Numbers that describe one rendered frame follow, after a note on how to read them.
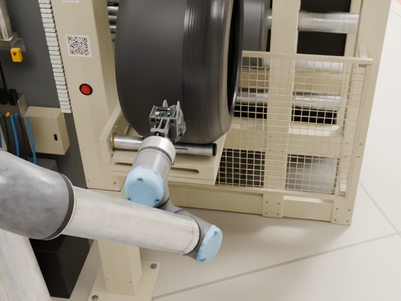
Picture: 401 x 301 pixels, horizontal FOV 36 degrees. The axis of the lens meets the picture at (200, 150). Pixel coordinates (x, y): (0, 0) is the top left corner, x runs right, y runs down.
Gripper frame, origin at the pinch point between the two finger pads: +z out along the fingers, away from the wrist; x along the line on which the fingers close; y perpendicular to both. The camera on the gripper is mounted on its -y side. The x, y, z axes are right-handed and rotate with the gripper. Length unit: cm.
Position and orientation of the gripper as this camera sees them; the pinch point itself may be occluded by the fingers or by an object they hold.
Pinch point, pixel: (175, 110)
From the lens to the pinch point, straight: 170.3
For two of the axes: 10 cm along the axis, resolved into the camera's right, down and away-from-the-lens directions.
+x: -9.8, -0.9, 1.5
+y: -0.3, -7.8, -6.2
